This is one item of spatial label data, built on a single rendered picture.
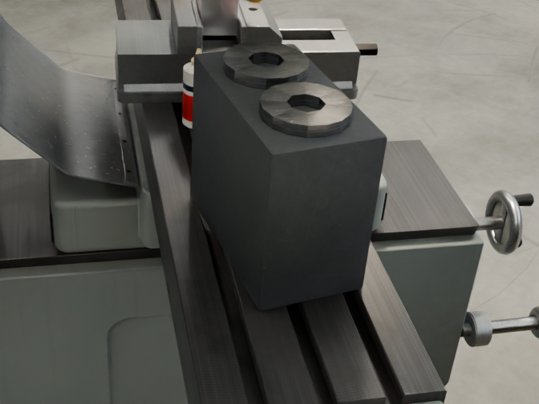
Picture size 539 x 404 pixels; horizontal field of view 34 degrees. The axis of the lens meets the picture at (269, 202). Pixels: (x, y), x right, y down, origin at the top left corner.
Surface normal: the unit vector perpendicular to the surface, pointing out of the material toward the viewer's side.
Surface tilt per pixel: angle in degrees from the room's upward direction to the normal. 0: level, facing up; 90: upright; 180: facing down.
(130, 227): 90
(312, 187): 90
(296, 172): 90
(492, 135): 0
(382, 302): 0
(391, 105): 0
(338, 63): 90
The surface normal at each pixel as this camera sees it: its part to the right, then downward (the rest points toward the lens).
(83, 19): 0.07, -0.83
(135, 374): 0.21, 0.56
